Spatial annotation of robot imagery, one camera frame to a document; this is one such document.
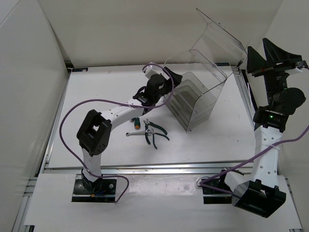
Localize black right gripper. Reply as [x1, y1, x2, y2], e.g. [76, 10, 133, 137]
[246, 38, 303, 108]

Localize smoky clear plastic drawer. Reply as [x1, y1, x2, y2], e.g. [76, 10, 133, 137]
[164, 72, 217, 132]

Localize clear plastic organizer case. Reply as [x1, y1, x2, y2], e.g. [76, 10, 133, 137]
[163, 7, 247, 133]

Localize green handled cutter pliers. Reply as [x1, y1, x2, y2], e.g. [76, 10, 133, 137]
[145, 129, 170, 149]

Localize green orange stubby screwdriver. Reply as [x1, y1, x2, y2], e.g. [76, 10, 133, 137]
[134, 117, 140, 130]

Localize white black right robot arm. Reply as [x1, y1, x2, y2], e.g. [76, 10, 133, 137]
[217, 38, 308, 218]

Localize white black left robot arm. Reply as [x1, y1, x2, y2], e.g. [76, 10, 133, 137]
[77, 63, 183, 194]

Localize blue tape label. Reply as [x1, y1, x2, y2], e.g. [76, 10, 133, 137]
[71, 68, 88, 72]

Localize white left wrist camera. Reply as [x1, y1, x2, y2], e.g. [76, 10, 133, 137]
[142, 62, 161, 79]

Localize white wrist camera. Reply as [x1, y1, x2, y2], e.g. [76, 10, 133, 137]
[294, 60, 309, 73]
[142, 62, 161, 79]

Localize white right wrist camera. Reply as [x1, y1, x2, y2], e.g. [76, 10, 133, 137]
[294, 60, 309, 73]

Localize aluminium table rail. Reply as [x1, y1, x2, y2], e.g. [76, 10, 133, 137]
[12, 161, 259, 232]

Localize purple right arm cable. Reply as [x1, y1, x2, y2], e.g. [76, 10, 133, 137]
[199, 61, 309, 196]

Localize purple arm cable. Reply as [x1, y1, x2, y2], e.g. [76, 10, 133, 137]
[59, 63, 175, 203]
[199, 61, 309, 196]

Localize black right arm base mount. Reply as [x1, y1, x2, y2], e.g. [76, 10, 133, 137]
[197, 170, 250, 205]

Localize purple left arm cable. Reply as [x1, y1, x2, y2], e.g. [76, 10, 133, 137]
[59, 63, 175, 203]

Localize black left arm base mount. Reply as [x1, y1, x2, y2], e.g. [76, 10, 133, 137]
[71, 176, 117, 203]

